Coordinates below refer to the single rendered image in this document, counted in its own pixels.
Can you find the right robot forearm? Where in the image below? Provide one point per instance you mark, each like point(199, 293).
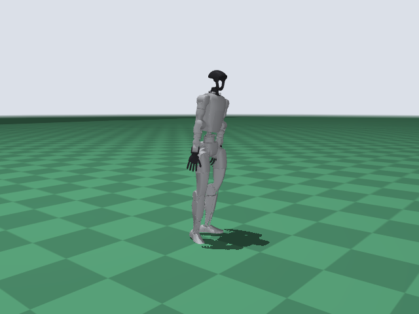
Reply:
point(197, 135)

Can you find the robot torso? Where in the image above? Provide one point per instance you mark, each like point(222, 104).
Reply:
point(214, 118)

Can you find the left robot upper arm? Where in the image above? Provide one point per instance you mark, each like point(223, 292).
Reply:
point(224, 124)

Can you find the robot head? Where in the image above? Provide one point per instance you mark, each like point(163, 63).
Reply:
point(217, 75)

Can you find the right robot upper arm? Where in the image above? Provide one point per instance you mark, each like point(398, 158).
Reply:
point(202, 102)

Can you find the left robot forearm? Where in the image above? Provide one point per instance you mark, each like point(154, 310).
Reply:
point(219, 137)

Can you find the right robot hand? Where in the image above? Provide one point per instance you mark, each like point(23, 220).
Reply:
point(194, 159)

